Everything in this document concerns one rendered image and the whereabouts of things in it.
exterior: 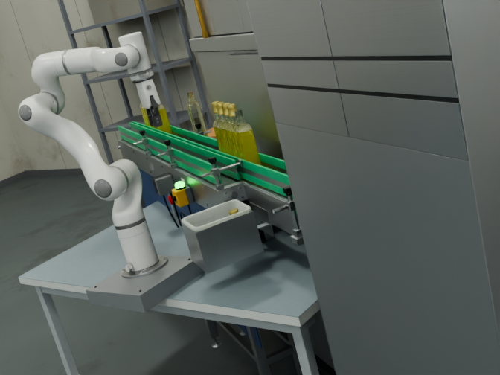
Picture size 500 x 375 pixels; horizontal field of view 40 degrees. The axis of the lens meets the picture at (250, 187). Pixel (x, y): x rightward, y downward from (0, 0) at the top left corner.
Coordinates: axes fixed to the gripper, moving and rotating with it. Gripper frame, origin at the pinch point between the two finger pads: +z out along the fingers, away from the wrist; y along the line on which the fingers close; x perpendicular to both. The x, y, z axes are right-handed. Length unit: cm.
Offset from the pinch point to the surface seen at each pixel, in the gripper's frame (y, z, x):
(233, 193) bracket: -7.7, 33.5, -18.8
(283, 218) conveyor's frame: -39, 38, -24
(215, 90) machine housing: 60, 4, -45
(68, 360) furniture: 73, 107, 56
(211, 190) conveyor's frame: 3.8, 32.6, -14.4
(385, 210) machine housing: -133, 9, -7
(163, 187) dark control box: 61, 40, -9
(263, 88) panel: -4.0, 0.2, -42.0
